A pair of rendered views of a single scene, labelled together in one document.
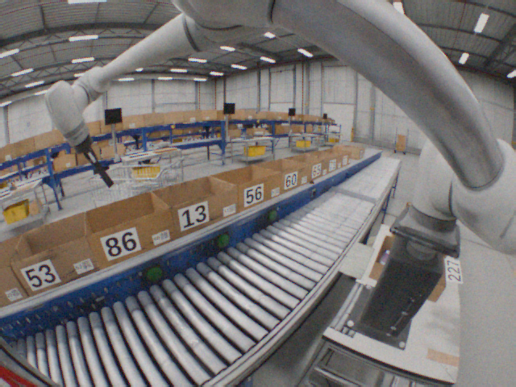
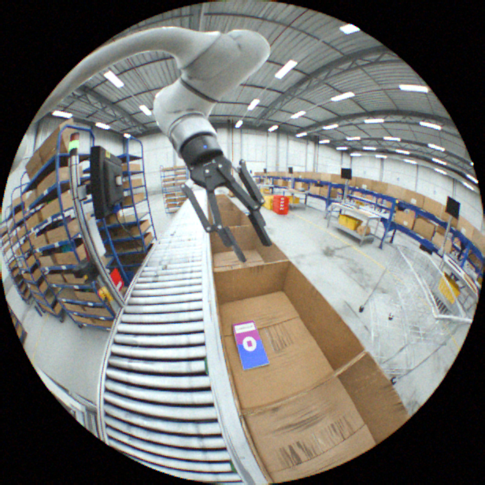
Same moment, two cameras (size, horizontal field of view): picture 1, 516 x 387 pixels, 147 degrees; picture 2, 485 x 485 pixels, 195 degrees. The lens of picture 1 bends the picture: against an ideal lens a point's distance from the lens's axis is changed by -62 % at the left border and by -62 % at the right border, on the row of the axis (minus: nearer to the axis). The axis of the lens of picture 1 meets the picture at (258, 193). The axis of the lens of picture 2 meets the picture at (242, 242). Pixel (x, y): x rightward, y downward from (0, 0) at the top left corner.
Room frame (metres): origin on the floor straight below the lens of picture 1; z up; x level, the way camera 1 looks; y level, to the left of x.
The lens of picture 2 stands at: (0.73, 0.40, 1.34)
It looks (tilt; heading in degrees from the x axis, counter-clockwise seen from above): 27 degrees down; 123
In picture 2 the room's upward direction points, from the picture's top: straight up
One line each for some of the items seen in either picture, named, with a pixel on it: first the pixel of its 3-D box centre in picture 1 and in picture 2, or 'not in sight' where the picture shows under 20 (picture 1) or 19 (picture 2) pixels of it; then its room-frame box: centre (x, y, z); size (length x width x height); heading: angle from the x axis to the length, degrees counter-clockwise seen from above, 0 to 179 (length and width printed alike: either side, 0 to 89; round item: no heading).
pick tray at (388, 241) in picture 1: (409, 266); not in sight; (0.57, -0.75, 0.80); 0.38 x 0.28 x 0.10; 47
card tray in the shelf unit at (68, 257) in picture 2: not in sight; (75, 249); (-0.77, 0.10, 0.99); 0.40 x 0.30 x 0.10; 43
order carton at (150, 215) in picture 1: (126, 226); (273, 327); (0.69, 0.62, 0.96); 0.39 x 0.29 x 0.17; 137
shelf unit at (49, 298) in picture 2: not in sight; (29, 258); (-1.97, -1.11, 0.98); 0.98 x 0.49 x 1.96; 45
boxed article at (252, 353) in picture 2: not in sight; (249, 343); (0.65, 0.57, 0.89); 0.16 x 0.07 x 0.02; 136
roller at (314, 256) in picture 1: (293, 247); not in sight; (0.90, -0.20, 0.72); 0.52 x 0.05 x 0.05; 47
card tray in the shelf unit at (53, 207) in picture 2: not in sight; (62, 204); (-0.77, 0.10, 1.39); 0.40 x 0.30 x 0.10; 46
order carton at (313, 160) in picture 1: (305, 166); not in sight; (1.84, -0.46, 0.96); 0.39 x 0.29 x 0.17; 137
